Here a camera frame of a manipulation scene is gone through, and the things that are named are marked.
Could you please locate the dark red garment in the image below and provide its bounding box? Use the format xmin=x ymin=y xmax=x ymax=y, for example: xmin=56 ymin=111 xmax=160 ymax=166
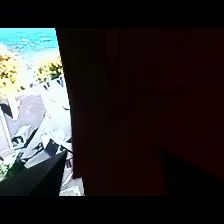
xmin=55 ymin=27 xmax=224 ymax=197

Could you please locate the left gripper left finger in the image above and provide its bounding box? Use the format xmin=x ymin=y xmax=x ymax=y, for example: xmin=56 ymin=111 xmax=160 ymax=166
xmin=0 ymin=150 xmax=69 ymax=197

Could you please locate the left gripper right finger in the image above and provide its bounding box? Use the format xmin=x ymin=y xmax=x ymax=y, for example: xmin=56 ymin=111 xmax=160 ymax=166
xmin=159 ymin=150 xmax=224 ymax=197

